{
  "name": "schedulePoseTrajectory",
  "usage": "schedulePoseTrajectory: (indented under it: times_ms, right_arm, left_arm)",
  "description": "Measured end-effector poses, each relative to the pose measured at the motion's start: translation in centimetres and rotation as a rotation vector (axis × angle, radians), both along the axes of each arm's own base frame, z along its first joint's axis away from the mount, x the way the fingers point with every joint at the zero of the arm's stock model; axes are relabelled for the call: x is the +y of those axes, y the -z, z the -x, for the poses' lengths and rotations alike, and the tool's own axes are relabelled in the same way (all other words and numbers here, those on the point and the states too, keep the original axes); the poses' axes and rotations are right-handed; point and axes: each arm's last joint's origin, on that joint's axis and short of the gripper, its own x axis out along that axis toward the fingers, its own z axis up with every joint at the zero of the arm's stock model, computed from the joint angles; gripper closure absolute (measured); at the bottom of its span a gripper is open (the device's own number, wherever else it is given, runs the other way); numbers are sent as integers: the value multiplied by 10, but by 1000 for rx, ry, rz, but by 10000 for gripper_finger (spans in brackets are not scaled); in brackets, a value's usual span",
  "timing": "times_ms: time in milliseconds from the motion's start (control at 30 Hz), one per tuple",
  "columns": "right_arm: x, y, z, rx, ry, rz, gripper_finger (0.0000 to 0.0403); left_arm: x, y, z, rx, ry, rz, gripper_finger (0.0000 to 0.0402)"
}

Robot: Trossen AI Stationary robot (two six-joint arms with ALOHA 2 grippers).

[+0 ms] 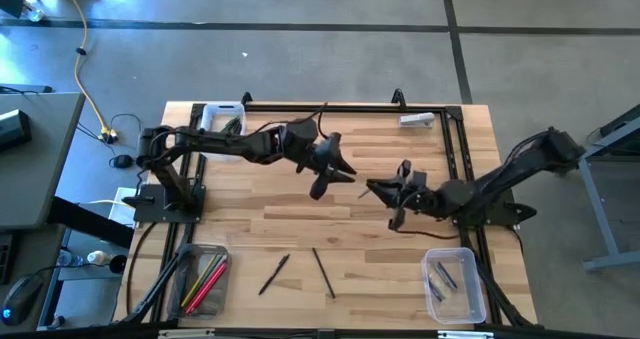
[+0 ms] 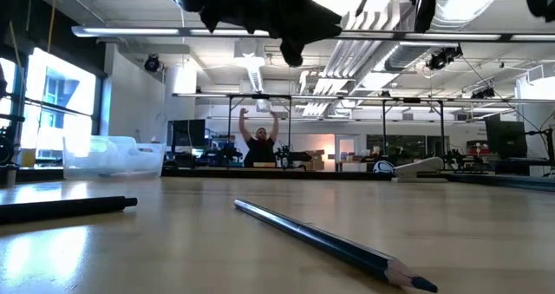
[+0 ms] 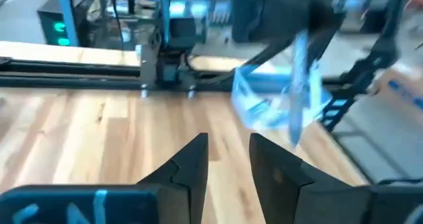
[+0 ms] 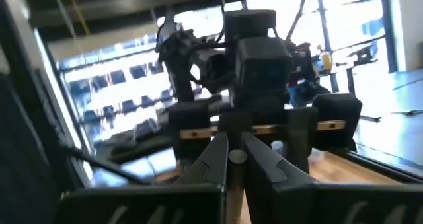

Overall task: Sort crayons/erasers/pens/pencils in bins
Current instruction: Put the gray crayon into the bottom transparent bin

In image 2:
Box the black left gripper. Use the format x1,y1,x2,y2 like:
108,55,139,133
158,0,343,68

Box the dark blue pencil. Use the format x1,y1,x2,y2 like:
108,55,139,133
233,199,439,293

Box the person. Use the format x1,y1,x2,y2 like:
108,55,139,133
237,107,281,168

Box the black computer monitor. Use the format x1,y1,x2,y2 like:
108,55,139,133
166,119,207,147
484,119,529,154

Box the red storage box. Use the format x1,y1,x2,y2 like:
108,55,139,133
466,140,490,157

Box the white stapler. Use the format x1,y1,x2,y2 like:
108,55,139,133
392,156,450,184

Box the long ceiling light bar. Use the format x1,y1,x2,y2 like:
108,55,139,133
71,24,555,42

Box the frosted white plastic bin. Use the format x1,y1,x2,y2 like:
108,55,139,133
62,135,167,179

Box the black click pen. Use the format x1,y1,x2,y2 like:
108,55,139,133
0,195,139,226

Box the yellow cup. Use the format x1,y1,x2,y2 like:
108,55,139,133
19,148,38,168

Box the black metal station frame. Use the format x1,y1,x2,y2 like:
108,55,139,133
225,93,447,170

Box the black dome camera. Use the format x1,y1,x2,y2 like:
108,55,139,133
144,54,162,74

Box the black aluminium table frame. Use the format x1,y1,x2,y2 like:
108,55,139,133
16,167,555,194

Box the yellow hanging strap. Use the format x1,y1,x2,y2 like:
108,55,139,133
46,0,59,55

